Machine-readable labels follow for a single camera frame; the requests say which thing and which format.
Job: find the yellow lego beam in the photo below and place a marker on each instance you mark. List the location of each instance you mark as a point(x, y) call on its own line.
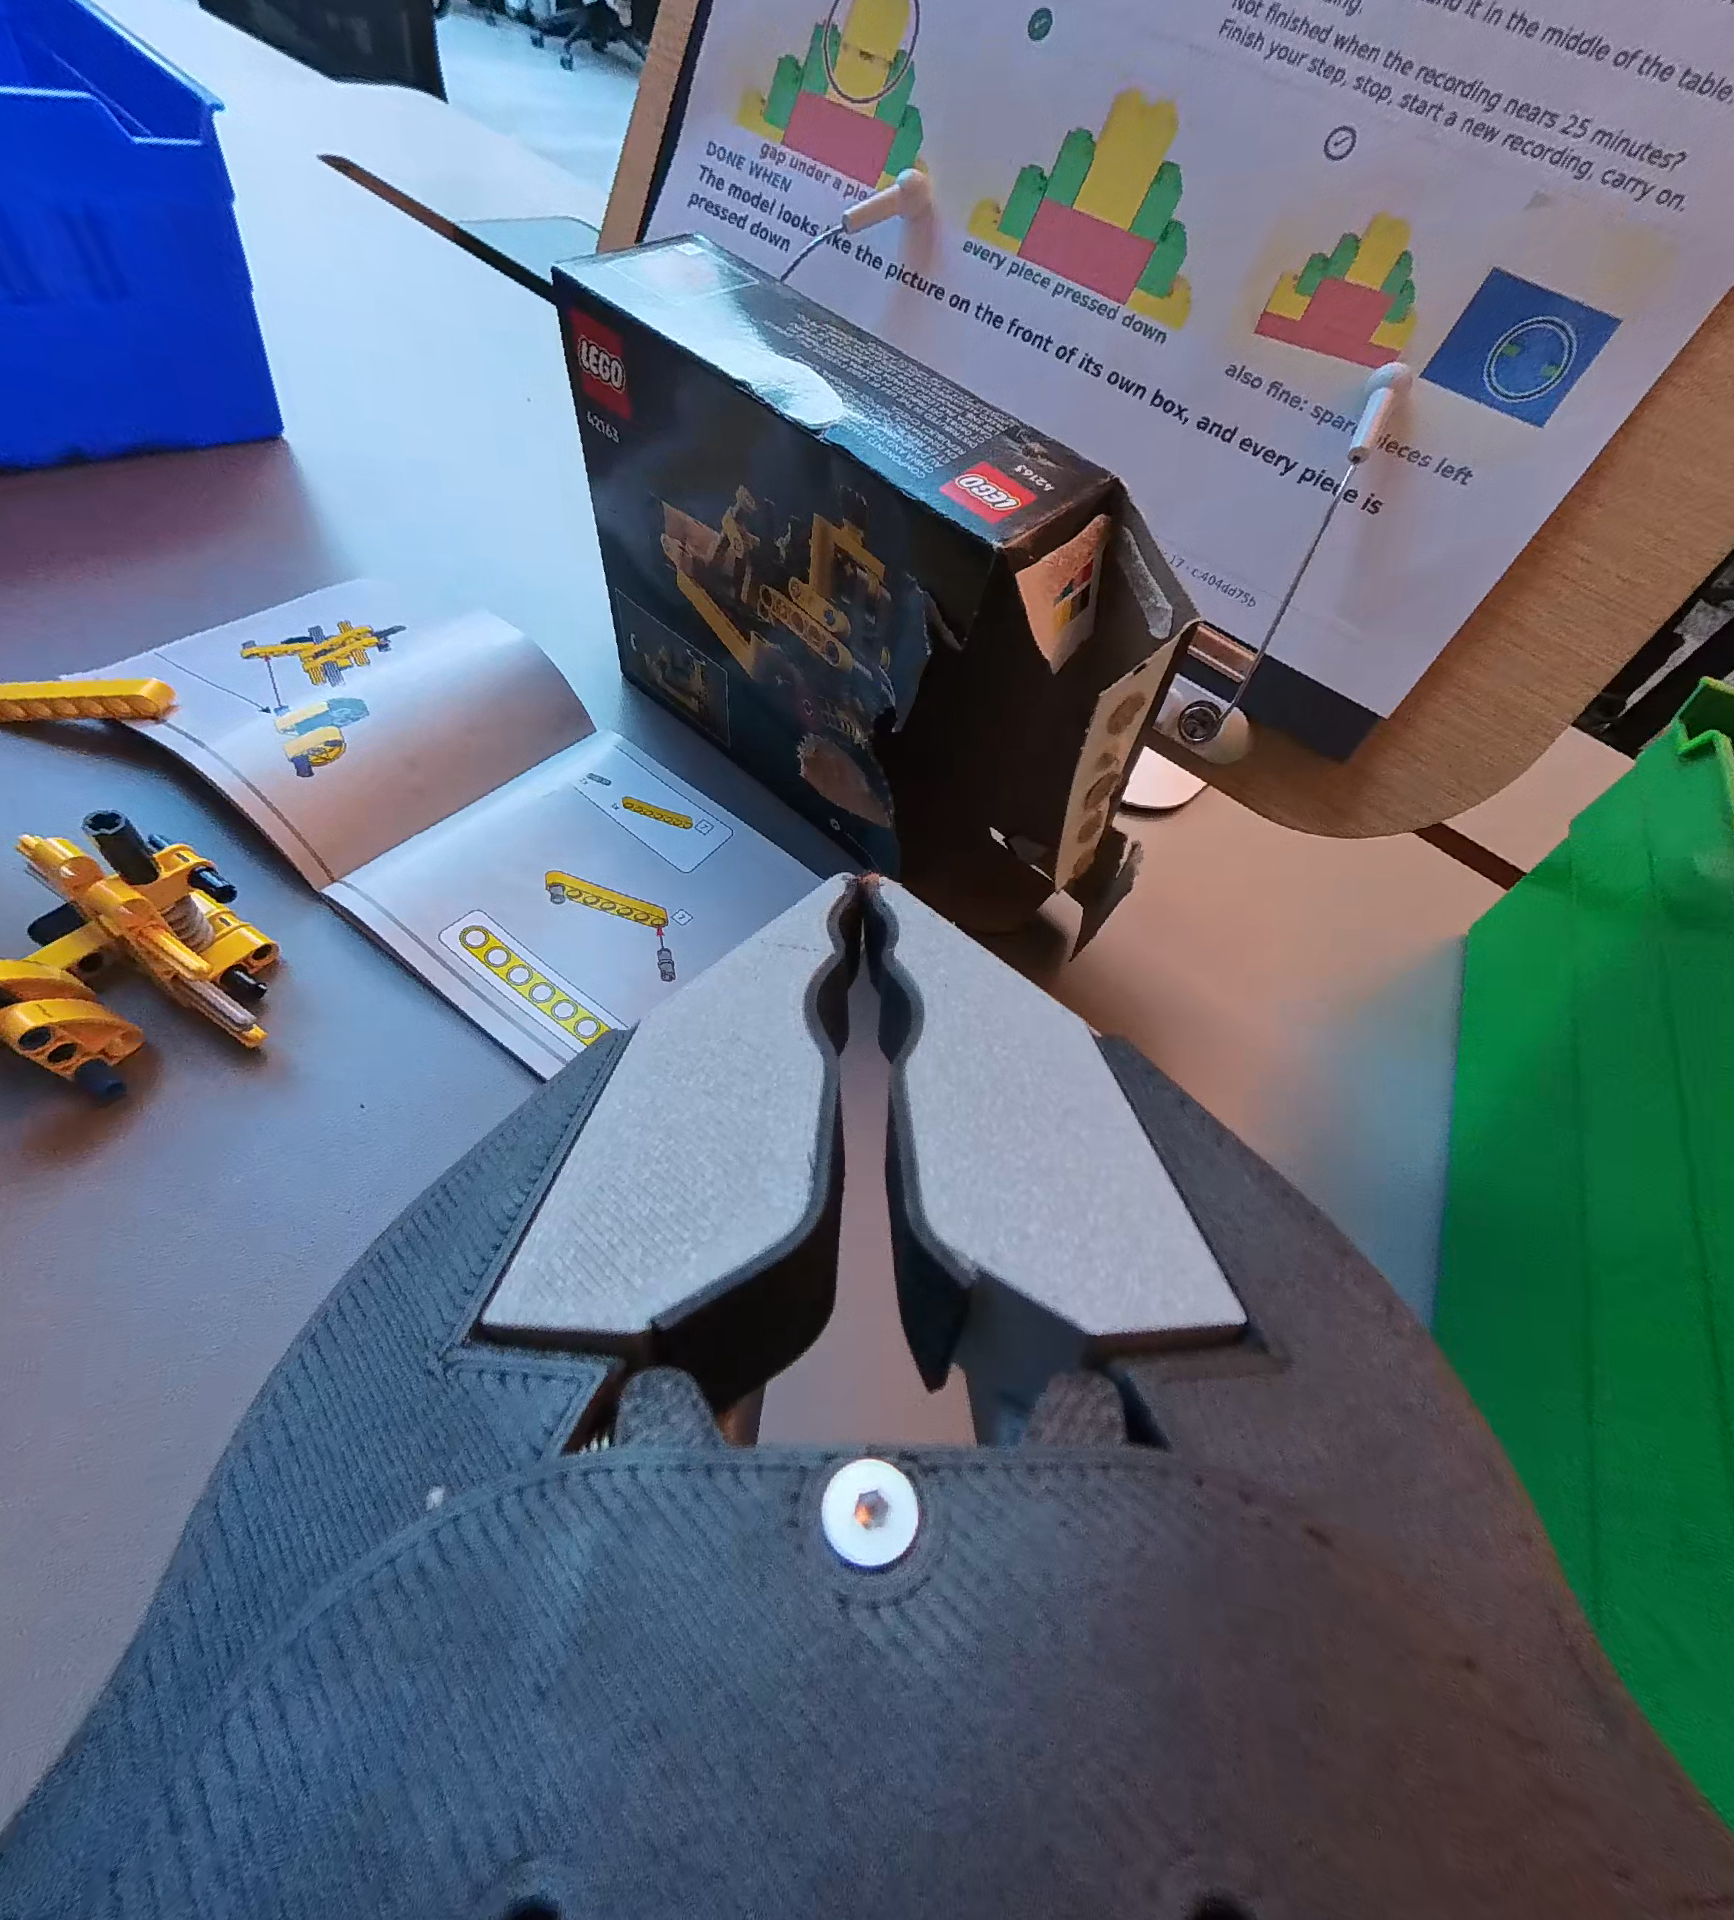
point(73, 699)

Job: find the green plastic bin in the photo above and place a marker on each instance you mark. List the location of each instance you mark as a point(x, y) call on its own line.
point(1632, 1201)

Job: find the wooden display board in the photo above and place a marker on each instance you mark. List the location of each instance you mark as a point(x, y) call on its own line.
point(1632, 600)

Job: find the yellow lego assembly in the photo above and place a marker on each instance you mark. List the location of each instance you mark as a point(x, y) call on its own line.
point(117, 901)

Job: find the printed instruction sheet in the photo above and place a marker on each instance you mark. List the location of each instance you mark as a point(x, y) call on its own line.
point(1406, 224)

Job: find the white round screw mount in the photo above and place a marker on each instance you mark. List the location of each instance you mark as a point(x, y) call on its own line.
point(1204, 728)

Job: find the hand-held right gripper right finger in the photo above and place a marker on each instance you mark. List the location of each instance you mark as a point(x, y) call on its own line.
point(1032, 1171)

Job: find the black office chair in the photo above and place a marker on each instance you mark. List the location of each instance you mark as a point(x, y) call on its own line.
point(327, 44)

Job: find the grey stand base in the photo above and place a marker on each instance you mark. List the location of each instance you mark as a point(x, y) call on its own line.
point(1161, 782)

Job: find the blue plastic bin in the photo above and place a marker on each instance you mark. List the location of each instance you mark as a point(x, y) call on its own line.
point(57, 301)

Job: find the black lego box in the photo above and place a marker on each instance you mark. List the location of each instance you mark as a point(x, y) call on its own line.
point(746, 494)

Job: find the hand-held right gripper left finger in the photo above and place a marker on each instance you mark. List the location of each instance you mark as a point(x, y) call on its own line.
point(687, 1171)

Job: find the dark blue sheet ledge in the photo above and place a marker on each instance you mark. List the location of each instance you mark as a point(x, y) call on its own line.
point(1317, 721)

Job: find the lego instruction booklet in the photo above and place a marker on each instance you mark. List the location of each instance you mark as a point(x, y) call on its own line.
point(432, 750)

